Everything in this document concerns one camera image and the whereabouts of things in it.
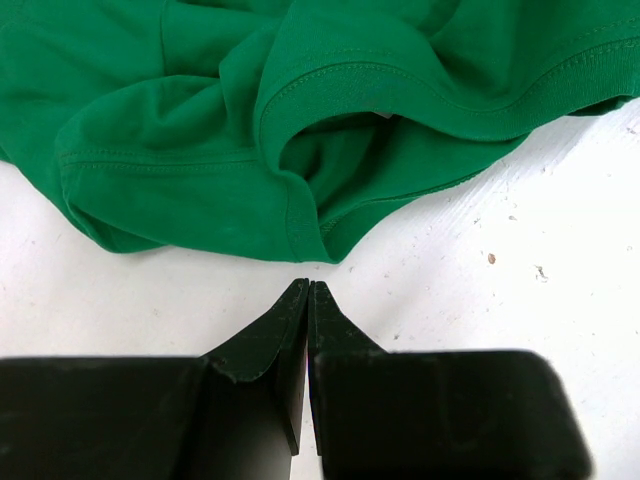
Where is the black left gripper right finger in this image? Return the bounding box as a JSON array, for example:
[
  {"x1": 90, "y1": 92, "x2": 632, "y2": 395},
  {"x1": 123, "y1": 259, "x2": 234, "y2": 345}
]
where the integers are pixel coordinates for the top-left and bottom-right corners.
[{"x1": 308, "y1": 282, "x2": 593, "y2": 479}]

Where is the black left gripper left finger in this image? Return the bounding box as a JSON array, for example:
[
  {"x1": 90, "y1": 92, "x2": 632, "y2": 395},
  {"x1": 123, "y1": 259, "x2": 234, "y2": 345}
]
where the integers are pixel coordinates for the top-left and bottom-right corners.
[{"x1": 1, "y1": 279, "x2": 306, "y2": 479}]

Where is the green t shirt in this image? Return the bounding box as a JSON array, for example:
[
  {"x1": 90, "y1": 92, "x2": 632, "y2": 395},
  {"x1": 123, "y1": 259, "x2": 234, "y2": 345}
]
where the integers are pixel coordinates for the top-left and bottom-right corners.
[{"x1": 1, "y1": 1, "x2": 639, "y2": 263}]

